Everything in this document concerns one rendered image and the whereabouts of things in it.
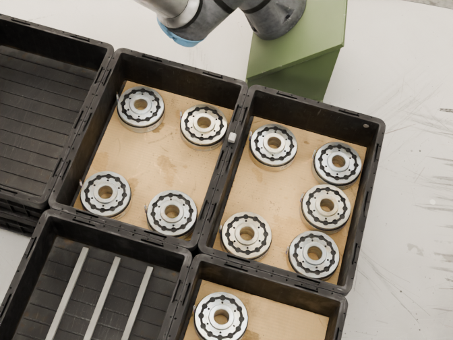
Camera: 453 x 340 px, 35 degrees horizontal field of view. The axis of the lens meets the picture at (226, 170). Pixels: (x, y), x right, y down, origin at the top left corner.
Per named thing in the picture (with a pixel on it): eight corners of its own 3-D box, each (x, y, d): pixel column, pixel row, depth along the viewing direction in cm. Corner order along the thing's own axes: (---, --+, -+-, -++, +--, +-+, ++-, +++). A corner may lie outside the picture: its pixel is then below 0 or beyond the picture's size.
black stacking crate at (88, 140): (121, 77, 165) (117, 47, 155) (244, 112, 163) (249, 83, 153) (54, 229, 147) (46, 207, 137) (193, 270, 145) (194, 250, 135)
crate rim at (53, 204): (117, 52, 157) (116, 45, 154) (249, 88, 155) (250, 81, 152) (46, 211, 138) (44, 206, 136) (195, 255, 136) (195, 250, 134)
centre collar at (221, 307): (213, 301, 137) (213, 300, 137) (237, 309, 137) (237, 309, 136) (204, 325, 135) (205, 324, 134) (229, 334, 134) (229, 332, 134)
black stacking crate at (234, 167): (246, 112, 163) (251, 84, 153) (372, 148, 161) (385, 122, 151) (194, 271, 145) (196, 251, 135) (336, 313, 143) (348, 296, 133)
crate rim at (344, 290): (249, 88, 155) (250, 81, 152) (384, 125, 152) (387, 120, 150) (195, 255, 136) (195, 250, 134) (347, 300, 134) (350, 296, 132)
